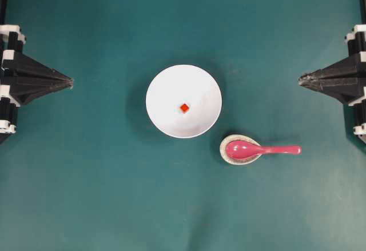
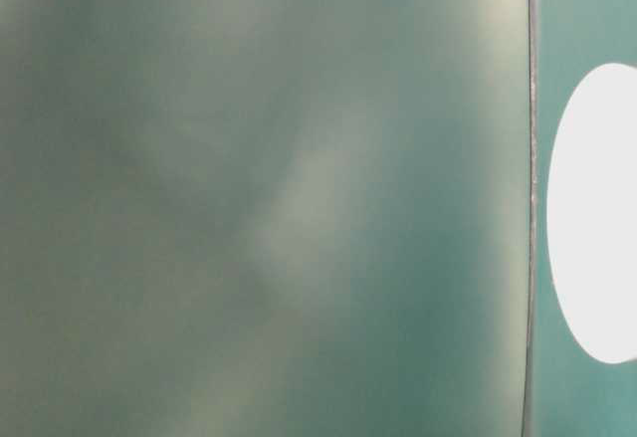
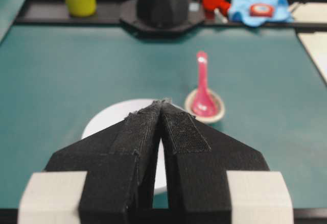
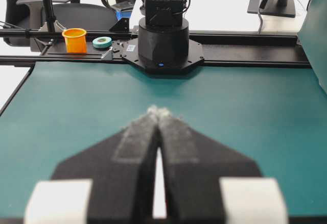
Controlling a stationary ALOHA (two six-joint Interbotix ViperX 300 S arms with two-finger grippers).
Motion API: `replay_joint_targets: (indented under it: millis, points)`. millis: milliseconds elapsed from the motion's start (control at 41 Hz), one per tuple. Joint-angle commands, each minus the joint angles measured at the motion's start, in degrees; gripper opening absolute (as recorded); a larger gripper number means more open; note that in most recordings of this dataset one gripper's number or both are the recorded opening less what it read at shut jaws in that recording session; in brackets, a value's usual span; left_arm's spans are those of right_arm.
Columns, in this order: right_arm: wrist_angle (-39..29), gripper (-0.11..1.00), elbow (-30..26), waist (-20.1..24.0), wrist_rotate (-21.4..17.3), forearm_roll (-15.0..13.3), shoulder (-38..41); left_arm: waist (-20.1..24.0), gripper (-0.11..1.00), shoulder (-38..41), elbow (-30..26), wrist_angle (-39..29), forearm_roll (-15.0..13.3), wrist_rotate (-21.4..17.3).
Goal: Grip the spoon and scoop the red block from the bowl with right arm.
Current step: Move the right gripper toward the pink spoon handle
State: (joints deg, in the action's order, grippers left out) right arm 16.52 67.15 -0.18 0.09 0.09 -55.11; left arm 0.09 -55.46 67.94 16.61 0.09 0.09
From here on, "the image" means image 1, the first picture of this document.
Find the speckled beige spoon rest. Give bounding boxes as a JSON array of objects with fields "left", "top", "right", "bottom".
[{"left": 220, "top": 134, "right": 260, "bottom": 165}]

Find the white round bowl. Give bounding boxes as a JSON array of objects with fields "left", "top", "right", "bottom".
[{"left": 145, "top": 65, "right": 222, "bottom": 138}]

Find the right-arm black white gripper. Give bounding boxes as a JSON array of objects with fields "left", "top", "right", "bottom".
[{"left": 297, "top": 24, "right": 366, "bottom": 145}]

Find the small red block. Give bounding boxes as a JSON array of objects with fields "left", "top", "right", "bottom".
[{"left": 180, "top": 103, "right": 190, "bottom": 113}]

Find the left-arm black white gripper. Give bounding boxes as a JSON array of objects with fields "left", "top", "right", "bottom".
[{"left": 1, "top": 25, "right": 74, "bottom": 144}]

